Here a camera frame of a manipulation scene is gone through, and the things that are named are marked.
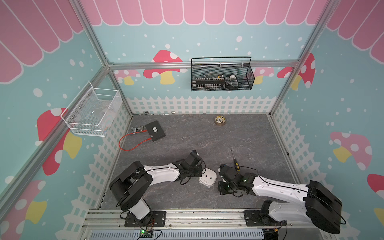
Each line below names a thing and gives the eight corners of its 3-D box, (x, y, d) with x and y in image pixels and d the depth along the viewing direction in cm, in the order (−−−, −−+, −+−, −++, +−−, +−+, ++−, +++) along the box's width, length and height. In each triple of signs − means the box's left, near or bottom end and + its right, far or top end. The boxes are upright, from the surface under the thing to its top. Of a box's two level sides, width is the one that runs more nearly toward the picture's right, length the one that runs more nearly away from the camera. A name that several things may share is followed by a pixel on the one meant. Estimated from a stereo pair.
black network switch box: (153, 141, 107) (152, 139, 104) (145, 127, 115) (145, 124, 113) (165, 136, 110) (164, 134, 108) (157, 122, 118) (156, 120, 116)
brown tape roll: (215, 125, 117) (215, 123, 115) (214, 117, 122) (214, 115, 120) (225, 125, 117) (226, 123, 115) (224, 117, 122) (225, 115, 120)
